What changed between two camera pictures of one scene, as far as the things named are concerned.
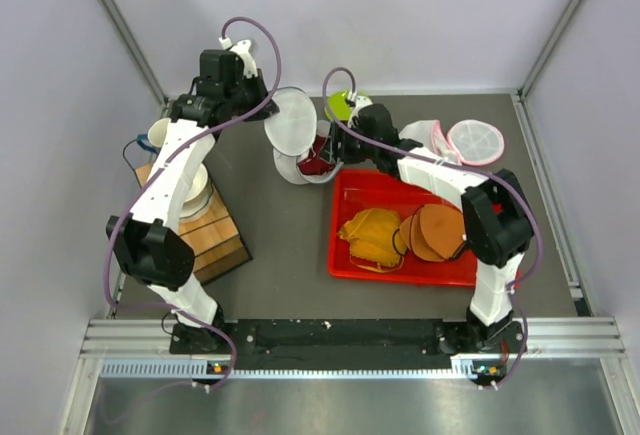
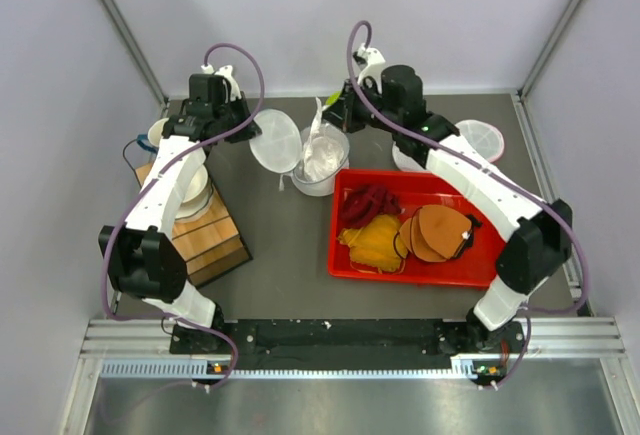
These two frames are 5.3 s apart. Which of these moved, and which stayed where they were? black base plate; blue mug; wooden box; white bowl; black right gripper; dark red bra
Moved: black right gripper; dark red bra
Stayed: white bowl; black base plate; wooden box; blue mug
